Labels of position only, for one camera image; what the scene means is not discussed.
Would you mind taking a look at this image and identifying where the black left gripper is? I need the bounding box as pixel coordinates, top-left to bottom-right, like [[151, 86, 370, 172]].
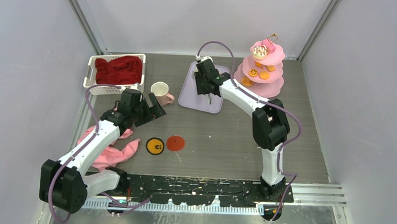
[[130, 92, 166, 128]]

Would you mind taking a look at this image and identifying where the pink mug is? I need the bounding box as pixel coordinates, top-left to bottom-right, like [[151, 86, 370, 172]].
[[151, 81, 175, 106]]

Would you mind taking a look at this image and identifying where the orange round bun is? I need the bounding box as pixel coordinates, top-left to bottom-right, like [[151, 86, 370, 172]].
[[240, 76, 254, 87]]

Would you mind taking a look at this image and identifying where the round orange lattice cookie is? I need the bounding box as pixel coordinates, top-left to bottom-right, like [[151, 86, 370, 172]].
[[249, 69, 259, 77]]

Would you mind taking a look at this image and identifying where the orange fish-shaped pastry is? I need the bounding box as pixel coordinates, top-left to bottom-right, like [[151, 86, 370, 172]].
[[255, 62, 263, 69]]

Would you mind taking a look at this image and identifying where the sprinkled donut cake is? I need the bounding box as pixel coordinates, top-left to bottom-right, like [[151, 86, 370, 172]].
[[251, 44, 269, 60]]

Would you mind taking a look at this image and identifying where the orange square biscuit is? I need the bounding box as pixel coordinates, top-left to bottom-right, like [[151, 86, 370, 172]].
[[266, 65, 276, 72]]

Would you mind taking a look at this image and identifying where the pink square cake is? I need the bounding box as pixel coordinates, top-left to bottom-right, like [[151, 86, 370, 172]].
[[262, 39, 276, 53]]

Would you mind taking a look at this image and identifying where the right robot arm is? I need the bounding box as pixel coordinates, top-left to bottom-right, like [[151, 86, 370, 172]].
[[194, 57, 290, 201]]

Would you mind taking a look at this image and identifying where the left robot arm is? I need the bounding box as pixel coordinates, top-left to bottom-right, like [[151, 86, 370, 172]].
[[39, 88, 166, 214]]

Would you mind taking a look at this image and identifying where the lavender serving tray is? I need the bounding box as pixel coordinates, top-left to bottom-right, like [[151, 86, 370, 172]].
[[178, 62, 223, 114]]

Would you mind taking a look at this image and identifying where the black yellow face coaster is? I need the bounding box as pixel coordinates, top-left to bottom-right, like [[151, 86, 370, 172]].
[[145, 137, 165, 155]]

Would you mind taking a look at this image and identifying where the red tomato coaster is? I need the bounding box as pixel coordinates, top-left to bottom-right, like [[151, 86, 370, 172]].
[[166, 136, 185, 152]]

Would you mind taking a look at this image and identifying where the white plastic basket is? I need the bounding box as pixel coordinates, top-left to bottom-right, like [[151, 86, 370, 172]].
[[83, 53, 146, 95]]

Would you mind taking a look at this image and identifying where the dark red towel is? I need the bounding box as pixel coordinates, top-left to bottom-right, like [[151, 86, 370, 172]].
[[95, 55, 142, 85]]

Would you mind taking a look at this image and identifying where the pink three-tier cake stand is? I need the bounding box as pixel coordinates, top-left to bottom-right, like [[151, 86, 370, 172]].
[[234, 33, 285, 98]]

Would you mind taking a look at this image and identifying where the pink cloth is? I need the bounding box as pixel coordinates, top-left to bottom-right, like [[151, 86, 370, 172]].
[[91, 129, 140, 171]]

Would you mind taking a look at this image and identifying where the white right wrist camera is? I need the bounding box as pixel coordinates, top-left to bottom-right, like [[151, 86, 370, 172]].
[[195, 55, 213, 63]]

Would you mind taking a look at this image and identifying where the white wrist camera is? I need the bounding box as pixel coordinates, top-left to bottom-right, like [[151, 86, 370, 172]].
[[129, 83, 144, 92], [195, 55, 213, 63]]

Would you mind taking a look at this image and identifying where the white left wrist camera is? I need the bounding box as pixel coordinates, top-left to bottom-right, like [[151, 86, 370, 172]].
[[129, 83, 144, 92]]

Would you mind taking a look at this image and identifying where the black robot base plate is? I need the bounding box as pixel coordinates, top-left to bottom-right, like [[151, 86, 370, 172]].
[[106, 174, 294, 208]]

